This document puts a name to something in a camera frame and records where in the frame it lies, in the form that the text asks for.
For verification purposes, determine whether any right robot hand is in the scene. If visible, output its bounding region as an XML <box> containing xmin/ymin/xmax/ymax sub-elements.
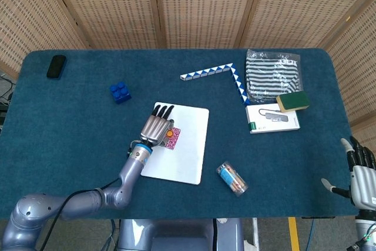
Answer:
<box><xmin>320</xmin><ymin>136</ymin><xmax>376</xmax><ymax>212</ymax></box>

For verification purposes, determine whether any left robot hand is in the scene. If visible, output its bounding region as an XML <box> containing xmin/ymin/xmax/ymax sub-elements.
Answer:
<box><xmin>139</xmin><ymin>104</ymin><xmax>176</xmax><ymax>148</ymax></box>

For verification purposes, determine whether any pink patterned card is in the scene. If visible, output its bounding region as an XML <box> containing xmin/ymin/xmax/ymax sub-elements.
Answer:
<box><xmin>164</xmin><ymin>127</ymin><xmax>182</xmax><ymax>150</ymax></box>

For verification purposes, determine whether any white rectangular board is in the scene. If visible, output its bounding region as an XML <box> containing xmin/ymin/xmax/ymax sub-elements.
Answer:
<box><xmin>140</xmin><ymin>101</ymin><xmax>210</xmax><ymax>186</ymax></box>

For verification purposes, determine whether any black oval device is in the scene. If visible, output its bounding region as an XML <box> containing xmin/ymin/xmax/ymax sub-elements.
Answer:
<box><xmin>46</xmin><ymin>54</ymin><xmax>68</xmax><ymax>81</ymax></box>

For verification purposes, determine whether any blue toy building block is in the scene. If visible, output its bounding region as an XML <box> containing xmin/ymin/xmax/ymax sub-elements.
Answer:
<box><xmin>109</xmin><ymin>81</ymin><xmax>132</xmax><ymax>105</ymax></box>

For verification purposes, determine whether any blue felt table cover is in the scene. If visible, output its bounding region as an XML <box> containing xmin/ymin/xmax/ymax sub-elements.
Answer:
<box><xmin>0</xmin><ymin>47</ymin><xmax>359</xmax><ymax>220</ymax></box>

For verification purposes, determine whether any yellow floor tape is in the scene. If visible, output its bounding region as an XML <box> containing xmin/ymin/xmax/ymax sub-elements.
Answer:
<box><xmin>287</xmin><ymin>217</ymin><xmax>301</xmax><ymax>251</ymax></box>

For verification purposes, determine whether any clear tube of coloured pencils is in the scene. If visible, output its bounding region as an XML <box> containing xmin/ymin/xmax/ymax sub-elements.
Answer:
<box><xmin>216</xmin><ymin>161</ymin><xmax>249</xmax><ymax>198</ymax></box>

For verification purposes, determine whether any blue white snake puzzle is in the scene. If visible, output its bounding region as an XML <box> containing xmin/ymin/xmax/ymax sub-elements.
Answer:
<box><xmin>180</xmin><ymin>62</ymin><xmax>251</xmax><ymax>107</ymax></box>

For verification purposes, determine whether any grey robot torso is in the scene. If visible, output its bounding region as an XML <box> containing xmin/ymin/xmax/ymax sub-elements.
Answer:
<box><xmin>117</xmin><ymin>218</ymin><xmax>245</xmax><ymax>251</ymax></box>

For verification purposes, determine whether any green yellow sponge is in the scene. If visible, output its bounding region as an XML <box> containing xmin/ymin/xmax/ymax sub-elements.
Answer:
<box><xmin>276</xmin><ymin>91</ymin><xmax>311</xmax><ymax>113</ymax></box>

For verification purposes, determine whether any white USB hub box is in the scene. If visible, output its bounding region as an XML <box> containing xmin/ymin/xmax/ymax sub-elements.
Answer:
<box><xmin>245</xmin><ymin>103</ymin><xmax>301</xmax><ymax>135</ymax></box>

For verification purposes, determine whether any striped cloth in plastic bag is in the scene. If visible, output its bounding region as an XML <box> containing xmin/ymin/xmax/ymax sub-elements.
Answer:
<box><xmin>245</xmin><ymin>48</ymin><xmax>303</xmax><ymax>103</ymax></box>

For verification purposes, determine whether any bamboo folding screen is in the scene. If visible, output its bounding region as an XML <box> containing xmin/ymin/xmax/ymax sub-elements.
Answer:
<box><xmin>0</xmin><ymin>0</ymin><xmax>376</xmax><ymax>146</ymax></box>

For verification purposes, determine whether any blue floor cable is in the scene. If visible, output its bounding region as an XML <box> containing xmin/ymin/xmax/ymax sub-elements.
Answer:
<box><xmin>304</xmin><ymin>218</ymin><xmax>317</xmax><ymax>251</ymax></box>

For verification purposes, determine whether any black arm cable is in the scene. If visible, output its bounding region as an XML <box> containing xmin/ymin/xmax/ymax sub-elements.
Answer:
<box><xmin>39</xmin><ymin>178</ymin><xmax>122</xmax><ymax>251</ymax></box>

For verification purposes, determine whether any black cable bundle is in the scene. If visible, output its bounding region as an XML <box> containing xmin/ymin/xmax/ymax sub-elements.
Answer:
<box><xmin>0</xmin><ymin>73</ymin><xmax>15</xmax><ymax>118</ymax></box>

